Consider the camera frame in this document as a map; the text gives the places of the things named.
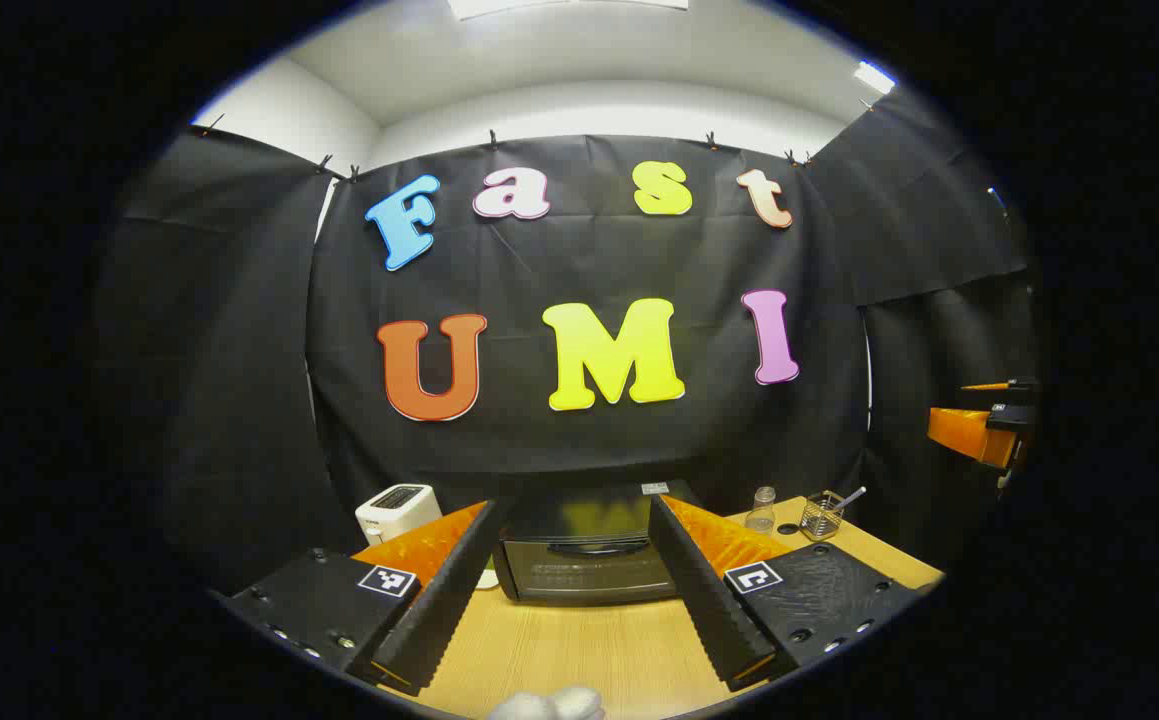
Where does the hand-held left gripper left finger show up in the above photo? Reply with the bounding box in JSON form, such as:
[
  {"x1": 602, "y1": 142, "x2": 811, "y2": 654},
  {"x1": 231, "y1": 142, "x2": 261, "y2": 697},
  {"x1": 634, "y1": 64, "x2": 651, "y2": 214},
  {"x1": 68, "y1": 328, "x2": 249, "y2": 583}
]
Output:
[{"x1": 222, "y1": 498, "x2": 502, "y2": 698}]

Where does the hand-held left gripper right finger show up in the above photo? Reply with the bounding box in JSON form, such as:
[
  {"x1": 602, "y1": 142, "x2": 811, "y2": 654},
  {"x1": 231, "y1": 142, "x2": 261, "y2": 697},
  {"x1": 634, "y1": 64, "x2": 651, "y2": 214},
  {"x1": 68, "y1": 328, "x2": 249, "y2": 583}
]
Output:
[{"x1": 647, "y1": 492, "x2": 925, "y2": 693}]

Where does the black electric oven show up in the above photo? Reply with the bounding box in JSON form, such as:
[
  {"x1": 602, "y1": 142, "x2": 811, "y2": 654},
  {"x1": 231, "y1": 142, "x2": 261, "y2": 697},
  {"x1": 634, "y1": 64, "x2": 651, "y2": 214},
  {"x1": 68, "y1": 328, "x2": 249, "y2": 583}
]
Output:
[{"x1": 492, "y1": 480, "x2": 700, "y2": 606}]

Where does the white toaster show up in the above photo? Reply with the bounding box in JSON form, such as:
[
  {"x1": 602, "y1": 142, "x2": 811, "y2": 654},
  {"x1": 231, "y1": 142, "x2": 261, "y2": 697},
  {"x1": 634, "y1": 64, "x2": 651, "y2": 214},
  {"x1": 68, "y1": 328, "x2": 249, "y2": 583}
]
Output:
[{"x1": 355, "y1": 484, "x2": 443, "y2": 546}]

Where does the ceiling light panel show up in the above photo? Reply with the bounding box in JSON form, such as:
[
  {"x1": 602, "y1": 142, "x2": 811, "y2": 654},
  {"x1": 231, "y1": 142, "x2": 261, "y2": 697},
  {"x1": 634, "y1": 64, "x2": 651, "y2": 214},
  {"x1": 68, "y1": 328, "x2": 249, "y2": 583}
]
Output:
[{"x1": 449, "y1": 0, "x2": 690, "y2": 21}]

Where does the wire mesh holder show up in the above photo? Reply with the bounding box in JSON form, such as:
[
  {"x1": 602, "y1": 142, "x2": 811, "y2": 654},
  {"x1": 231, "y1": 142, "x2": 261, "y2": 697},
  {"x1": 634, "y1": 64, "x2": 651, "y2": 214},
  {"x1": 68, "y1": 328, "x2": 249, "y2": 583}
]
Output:
[{"x1": 799, "y1": 492, "x2": 845, "y2": 542}]

